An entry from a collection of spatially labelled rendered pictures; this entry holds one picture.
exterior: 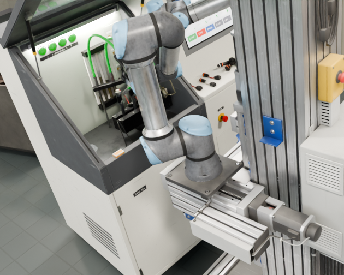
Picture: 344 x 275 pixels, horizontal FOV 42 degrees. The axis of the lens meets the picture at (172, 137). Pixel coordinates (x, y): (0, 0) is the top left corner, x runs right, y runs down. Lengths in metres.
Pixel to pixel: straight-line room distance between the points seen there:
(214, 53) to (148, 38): 1.31
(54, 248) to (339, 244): 2.07
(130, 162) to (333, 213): 1.00
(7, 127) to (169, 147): 2.71
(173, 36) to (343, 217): 0.82
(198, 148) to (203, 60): 1.11
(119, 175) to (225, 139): 0.75
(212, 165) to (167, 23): 0.56
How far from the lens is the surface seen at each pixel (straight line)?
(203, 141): 1.62
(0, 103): 4.02
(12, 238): 3.49
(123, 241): 2.40
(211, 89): 2.44
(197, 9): 1.82
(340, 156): 1.46
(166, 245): 2.61
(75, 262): 3.07
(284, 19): 1.38
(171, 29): 1.46
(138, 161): 2.20
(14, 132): 4.13
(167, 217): 2.51
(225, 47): 2.78
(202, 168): 1.68
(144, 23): 1.45
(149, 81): 1.50
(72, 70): 2.49
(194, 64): 2.61
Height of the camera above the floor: 2.11
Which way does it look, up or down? 33 degrees down
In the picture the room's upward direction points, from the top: 13 degrees counter-clockwise
